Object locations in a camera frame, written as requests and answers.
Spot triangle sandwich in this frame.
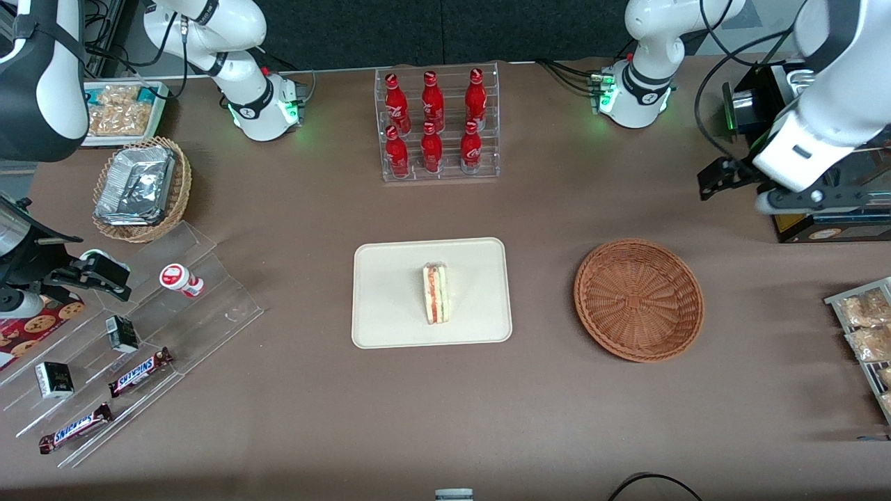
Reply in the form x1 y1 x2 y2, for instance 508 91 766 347
421 261 452 326

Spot brown Snickers bar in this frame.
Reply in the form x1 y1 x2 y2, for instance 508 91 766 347
108 347 174 399
38 402 114 455

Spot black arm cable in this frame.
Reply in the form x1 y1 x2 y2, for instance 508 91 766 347
693 0 812 175
82 0 192 100

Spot clear acrylic step stand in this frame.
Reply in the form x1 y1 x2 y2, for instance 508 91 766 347
0 221 266 469

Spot silver foil packs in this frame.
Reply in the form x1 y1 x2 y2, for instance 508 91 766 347
95 144 177 227

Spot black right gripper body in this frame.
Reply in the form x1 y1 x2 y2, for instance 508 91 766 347
0 233 84 294

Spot beige plastic tray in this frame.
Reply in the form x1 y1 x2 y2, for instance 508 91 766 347
351 237 514 349

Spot clear acrylic bottle rack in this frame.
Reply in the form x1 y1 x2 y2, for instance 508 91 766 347
374 62 501 184

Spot white snack tray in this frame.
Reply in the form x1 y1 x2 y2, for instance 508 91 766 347
82 79 172 149

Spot oval light wicker basket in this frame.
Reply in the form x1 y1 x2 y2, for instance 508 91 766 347
91 136 194 244

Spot round brown wicker basket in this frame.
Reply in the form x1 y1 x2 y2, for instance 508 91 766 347
574 239 706 364

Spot red cola bottle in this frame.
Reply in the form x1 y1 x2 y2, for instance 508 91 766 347
420 122 443 175
421 70 445 133
465 67 487 132
384 72 410 134
460 120 482 175
385 125 410 179

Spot red cookie box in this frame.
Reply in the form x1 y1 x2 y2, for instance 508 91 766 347
0 295 86 370

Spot small black carton box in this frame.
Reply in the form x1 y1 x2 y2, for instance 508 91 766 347
105 315 141 354
34 360 75 400

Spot black looped cable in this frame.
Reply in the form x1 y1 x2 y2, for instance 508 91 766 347
607 472 705 501

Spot red white yogurt cup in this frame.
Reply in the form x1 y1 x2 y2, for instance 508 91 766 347
159 262 205 299

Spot clear bag of nuts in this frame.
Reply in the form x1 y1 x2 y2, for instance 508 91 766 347
86 83 158 138

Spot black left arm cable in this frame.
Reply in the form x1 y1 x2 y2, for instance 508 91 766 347
693 0 812 175

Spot grey wire snack rack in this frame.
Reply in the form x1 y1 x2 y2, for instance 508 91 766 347
824 276 891 427

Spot clear bag of snacks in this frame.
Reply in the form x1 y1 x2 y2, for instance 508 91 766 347
838 287 891 328
844 325 891 363

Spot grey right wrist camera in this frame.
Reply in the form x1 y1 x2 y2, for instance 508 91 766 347
0 289 47 321

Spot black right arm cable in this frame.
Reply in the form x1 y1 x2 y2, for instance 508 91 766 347
82 0 192 100

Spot black left base cables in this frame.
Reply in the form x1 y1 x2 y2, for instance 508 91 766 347
535 57 608 96

